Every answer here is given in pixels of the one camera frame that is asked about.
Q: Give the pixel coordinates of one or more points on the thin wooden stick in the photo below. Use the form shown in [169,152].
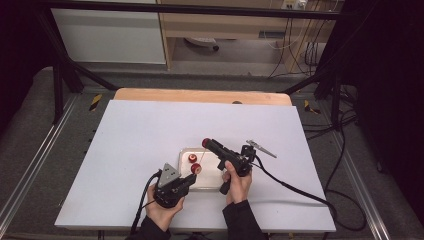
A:
[202,156]

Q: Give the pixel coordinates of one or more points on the grey power strip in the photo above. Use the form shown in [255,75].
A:
[271,34]

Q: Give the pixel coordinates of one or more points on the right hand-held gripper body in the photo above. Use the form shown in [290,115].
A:
[240,163]

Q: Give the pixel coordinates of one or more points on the wooden desk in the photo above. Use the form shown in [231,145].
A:
[216,25]

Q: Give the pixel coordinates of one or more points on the wooden table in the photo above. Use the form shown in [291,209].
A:
[200,96]

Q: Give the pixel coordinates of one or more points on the aluminium rail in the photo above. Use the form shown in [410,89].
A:
[360,186]
[37,156]

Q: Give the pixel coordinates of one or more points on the person's right hand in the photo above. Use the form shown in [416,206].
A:
[240,188]

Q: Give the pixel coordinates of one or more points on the white power strip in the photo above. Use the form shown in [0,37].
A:
[293,4]

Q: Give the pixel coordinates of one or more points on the white square tray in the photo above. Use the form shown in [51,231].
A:
[210,174]

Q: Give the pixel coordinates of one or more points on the chair base with caster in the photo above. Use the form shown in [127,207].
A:
[201,41]

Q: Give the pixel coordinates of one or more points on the black metal frame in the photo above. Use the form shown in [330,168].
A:
[200,9]

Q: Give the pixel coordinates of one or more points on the white cabinet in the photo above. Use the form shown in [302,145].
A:
[106,36]

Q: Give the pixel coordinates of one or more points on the yellow black tape strip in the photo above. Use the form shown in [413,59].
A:
[96,101]
[308,106]

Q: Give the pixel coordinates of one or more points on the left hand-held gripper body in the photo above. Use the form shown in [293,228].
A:
[168,191]

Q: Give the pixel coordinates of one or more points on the white board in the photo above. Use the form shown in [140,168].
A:
[133,133]

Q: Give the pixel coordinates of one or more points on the red bead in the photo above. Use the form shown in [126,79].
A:
[192,158]
[206,142]
[196,168]

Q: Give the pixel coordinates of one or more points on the black curtain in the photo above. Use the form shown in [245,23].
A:
[393,83]
[16,50]

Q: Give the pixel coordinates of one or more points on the person's left hand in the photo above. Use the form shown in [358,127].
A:
[161,216]

